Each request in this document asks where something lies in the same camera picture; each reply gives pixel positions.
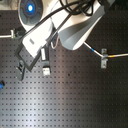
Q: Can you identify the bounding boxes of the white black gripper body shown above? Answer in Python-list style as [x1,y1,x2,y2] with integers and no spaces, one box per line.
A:
[15,22,53,71]

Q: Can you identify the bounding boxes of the right metal cable clip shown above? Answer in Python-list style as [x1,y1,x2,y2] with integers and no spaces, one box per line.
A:
[101,48,108,69]

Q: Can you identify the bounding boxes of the metal cable clip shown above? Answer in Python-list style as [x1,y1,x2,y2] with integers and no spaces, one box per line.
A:
[101,48,108,69]
[10,30,16,39]

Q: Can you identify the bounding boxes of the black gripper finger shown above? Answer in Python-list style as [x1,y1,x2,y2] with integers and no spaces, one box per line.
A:
[41,48,46,61]
[16,63,25,81]

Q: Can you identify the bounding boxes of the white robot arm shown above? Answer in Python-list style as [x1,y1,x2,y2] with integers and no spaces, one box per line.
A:
[15,0,115,81]

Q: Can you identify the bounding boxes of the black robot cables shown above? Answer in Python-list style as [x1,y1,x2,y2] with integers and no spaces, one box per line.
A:
[23,0,106,38]

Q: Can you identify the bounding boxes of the white cable with USB plug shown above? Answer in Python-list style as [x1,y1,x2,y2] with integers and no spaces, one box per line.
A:
[42,31,128,76]

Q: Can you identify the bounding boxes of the left metal cable clip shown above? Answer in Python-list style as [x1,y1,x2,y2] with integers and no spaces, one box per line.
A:
[10,30,16,39]

